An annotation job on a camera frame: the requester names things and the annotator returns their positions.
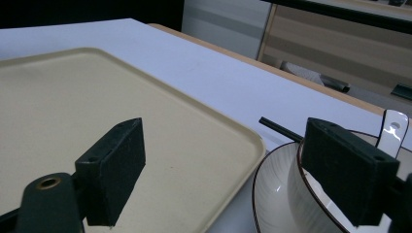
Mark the dark tube-shaped object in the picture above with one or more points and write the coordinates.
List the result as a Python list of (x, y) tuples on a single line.
[(335, 84)]

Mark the wooden striped cabinet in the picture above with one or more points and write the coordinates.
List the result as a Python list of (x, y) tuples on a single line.
[(340, 48)]

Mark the beige plastic tray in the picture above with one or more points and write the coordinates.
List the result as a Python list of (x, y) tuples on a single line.
[(97, 97)]

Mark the black chopstick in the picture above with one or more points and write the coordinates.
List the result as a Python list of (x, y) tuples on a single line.
[(278, 128)]

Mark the white bowl with brown rim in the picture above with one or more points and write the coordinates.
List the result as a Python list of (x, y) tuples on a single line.
[(307, 207)]

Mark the dark green flat object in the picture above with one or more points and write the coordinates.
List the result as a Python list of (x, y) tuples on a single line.
[(401, 91)]

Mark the white plate with dark rim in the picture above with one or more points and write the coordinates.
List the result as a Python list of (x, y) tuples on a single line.
[(272, 187)]

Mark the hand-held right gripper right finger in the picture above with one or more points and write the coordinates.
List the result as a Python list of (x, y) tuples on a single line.
[(346, 168)]

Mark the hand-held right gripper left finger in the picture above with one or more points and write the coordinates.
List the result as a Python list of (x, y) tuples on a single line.
[(111, 171)]

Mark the white ceramic spoon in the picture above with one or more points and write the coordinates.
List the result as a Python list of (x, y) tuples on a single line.
[(392, 136)]

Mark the white cloth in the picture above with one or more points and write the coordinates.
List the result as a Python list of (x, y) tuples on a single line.
[(301, 73)]

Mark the white cabinet panel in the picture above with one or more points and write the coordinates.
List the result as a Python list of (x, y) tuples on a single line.
[(223, 26)]

